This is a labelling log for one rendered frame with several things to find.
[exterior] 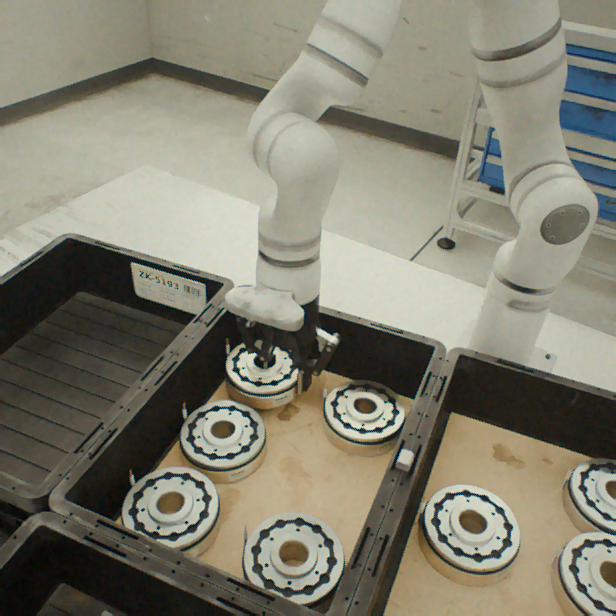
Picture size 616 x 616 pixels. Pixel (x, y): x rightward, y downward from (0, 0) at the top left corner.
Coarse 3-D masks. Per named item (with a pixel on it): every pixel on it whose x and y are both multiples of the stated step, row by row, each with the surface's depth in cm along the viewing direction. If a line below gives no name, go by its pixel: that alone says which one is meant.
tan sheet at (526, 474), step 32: (448, 448) 80; (480, 448) 80; (512, 448) 80; (544, 448) 80; (448, 480) 76; (480, 480) 76; (512, 480) 76; (544, 480) 76; (512, 512) 73; (544, 512) 73; (416, 544) 69; (544, 544) 70; (416, 576) 66; (512, 576) 67; (544, 576) 67; (416, 608) 63; (448, 608) 64; (480, 608) 64; (512, 608) 64; (544, 608) 64
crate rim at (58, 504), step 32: (352, 320) 83; (192, 352) 78; (160, 384) 72; (128, 416) 68; (416, 416) 70; (96, 448) 65; (64, 480) 62; (384, 480) 63; (64, 512) 59; (384, 512) 60; (128, 544) 57; (160, 544) 57; (224, 576) 55; (352, 576) 55; (288, 608) 53
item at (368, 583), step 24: (456, 360) 78; (480, 360) 78; (504, 360) 78; (552, 384) 76; (576, 384) 75; (432, 408) 71; (408, 480) 63; (384, 528) 59; (384, 552) 57; (360, 600) 54
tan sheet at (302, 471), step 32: (224, 384) 87; (320, 384) 88; (288, 416) 83; (320, 416) 83; (288, 448) 79; (320, 448) 79; (256, 480) 75; (288, 480) 75; (320, 480) 75; (352, 480) 75; (224, 512) 71; (256, 512) 71; (288, 512) 71; (320, 512) 72; (352, 512) 72; (224, 544) 68; (352, 544) 69
